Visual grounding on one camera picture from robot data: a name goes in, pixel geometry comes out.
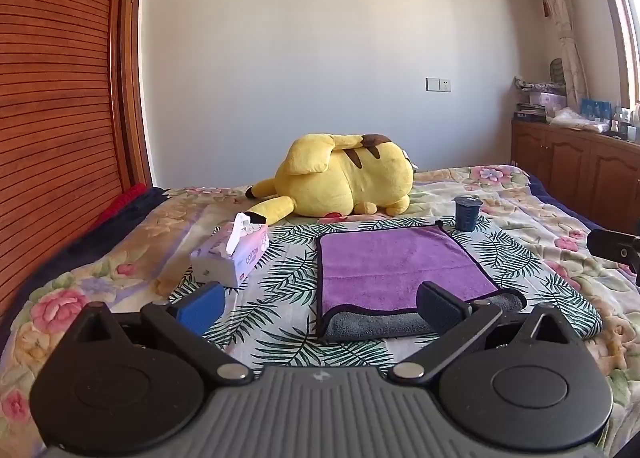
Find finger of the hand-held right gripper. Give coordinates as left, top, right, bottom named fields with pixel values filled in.
left=586, top=228, right=640, bottom=284

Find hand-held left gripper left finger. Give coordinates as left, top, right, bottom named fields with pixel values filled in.
left=64, top=282, right=254, bottom=387

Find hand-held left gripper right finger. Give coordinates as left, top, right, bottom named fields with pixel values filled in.
left=389, top=281, right=584, bottom=386

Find purple towel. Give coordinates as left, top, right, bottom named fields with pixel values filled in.
left=315, top=221, right=502, bottom=321

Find grey towel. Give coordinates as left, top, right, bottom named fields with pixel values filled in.
left=318, top=289, right=527, bottom=343

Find white tissue box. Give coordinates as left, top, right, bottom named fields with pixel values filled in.
left=189, top=212, right=270, bottom=288

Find leaf print sheet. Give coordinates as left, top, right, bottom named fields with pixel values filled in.
left=169, top=216, right=604, bottom=368

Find wooden cabinet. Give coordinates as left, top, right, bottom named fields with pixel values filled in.
left=510, top=118, right=640, bottom=235

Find dark blue cup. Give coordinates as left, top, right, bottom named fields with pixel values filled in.
left=453, top=195, right=483, bottom=232

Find dark blue blanket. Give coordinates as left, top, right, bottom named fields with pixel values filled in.
left=0, top=186, right=171, bottom=345

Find white plastic bag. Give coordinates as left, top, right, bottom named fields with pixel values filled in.
left=548, top=107, right=612, bottom=133

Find red cloth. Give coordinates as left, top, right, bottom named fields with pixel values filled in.
left=93, top=183, right=152, bottom=230

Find blue box set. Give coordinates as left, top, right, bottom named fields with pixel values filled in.
left=580, top=98, right=614, bottom=122

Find stack of books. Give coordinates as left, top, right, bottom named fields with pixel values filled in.
left=513, top=102, right=549, bottom=124

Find yellow plush toy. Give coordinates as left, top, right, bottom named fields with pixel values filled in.
left=245, top=133, right=416, bottom=227

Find folded floral cloth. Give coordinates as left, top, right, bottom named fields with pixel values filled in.
left=514, top=75, right=567, bottom=94

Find floral curtain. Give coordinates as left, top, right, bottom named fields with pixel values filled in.
left=520, top=0, right=589, bottom=100

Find wooden slatted wardrobe door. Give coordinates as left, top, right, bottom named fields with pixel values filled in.
left=0, top=0, right=154, bottom=316

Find window frame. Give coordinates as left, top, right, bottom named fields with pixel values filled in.
left=589, top=0, right=640, bottom=111

